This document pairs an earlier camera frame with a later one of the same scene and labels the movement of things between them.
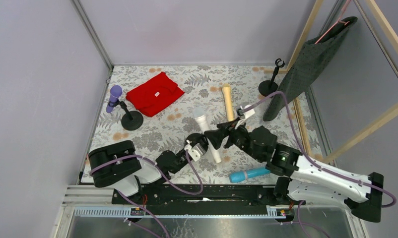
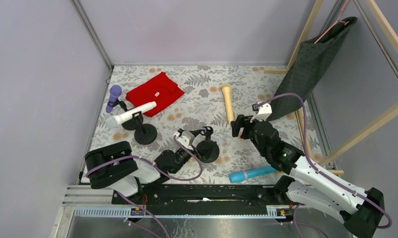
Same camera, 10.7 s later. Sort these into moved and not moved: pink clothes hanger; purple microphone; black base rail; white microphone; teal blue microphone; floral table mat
Moved: white microphone
Not moved: floral table mat; black base rail; purple microphone; pink clothes hanger; teal blue microphone
